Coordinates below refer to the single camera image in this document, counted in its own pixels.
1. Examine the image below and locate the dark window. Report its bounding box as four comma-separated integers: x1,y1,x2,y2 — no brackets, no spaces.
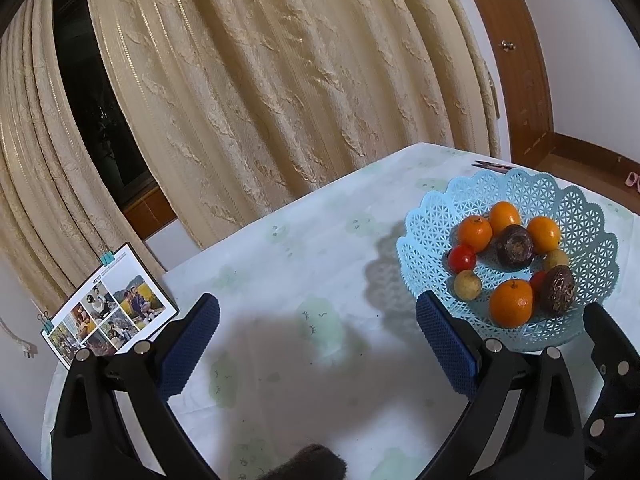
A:
52,0,153,207

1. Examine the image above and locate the light blue plastic lattice basket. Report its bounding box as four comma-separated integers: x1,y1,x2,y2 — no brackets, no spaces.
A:
396,167,621,353

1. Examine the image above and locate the orange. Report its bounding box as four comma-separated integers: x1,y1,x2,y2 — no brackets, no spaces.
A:
457,216,494,253
488,278,535,329
488,201,523,233
526,216,562,253

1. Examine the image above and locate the narrow beige curtain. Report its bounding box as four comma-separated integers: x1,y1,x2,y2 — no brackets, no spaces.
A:
0,0,167,311

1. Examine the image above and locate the photo collage board with clips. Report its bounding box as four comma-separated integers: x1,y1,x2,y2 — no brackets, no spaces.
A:
41,242,179,371

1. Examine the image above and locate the large beige curtain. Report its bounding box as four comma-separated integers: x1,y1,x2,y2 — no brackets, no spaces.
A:
85,0,502,252

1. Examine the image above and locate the dark purple passion fruit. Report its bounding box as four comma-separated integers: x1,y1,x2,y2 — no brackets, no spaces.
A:
495,225,535,270
540,265,575,316

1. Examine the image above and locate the grey plush toy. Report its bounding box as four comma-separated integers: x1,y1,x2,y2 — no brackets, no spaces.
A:
260,442,347,480

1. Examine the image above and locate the wooden door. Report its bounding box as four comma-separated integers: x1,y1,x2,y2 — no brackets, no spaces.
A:
454,0,556,166

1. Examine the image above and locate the white power plug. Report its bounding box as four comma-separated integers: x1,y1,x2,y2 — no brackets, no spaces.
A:
0,317,37,361

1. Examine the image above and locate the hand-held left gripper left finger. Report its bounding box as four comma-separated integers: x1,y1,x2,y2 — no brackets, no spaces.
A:
50,293,221,480

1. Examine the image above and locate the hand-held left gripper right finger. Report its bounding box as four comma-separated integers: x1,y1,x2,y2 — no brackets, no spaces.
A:
416,291,587,480

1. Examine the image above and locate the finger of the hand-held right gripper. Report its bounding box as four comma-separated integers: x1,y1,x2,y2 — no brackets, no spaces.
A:
582,302,640,480

